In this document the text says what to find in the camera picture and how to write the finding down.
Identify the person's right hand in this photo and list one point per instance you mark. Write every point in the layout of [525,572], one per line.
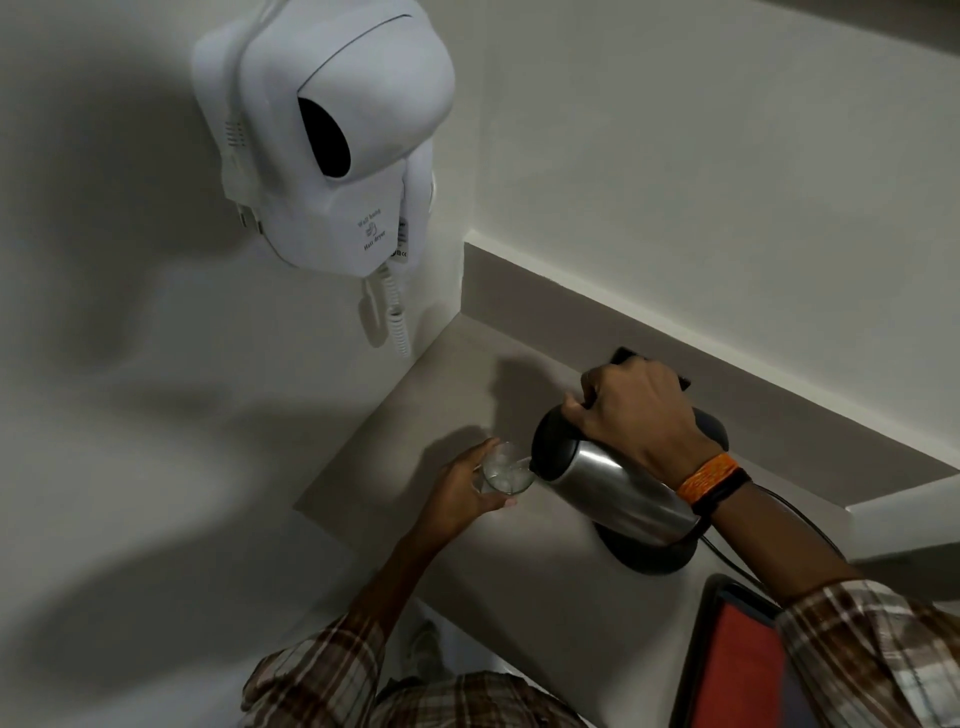
[645,420]

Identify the person's left hand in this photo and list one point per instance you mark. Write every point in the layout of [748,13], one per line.
[454,495]

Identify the person's right fingers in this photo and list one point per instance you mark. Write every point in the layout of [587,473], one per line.
[581,401]

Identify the person's left thumb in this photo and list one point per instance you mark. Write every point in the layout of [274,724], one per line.
[491,501]

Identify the clear drinking glass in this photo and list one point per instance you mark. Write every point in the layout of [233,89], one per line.
[504,474]

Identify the stainless steel electric kettle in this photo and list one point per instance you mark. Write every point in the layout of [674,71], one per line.
[600,472]

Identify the person's right forearm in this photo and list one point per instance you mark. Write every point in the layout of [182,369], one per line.
[780,536]

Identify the person's left forearm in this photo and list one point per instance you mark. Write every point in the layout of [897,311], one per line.
[390,581]

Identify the orange woven wristband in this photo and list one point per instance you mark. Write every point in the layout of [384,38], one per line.
[706,477]

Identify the person's shoe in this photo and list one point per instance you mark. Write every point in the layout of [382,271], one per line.
[426,649]

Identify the black kettle base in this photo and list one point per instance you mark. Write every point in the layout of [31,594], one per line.
[652,551]

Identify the black wristband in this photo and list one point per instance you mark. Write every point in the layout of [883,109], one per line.
[724,491]

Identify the black tray with red mat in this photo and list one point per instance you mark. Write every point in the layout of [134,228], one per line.
[742,660]

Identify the white wall-mounted hair dryer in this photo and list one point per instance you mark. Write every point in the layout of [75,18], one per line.
[322,135]

